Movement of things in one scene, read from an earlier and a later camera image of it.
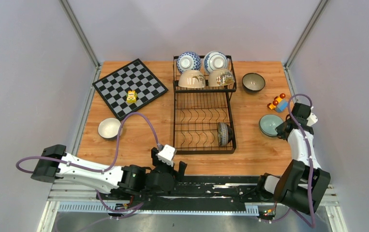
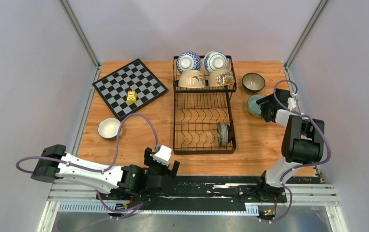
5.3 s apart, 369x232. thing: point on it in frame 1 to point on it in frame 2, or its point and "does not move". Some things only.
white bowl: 108,128 does not move
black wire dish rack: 204,117 does not move
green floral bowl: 268,124 to 253,107
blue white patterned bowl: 225,134 does not move
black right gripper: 280,128 to 264,106
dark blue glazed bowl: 253,82 does not move
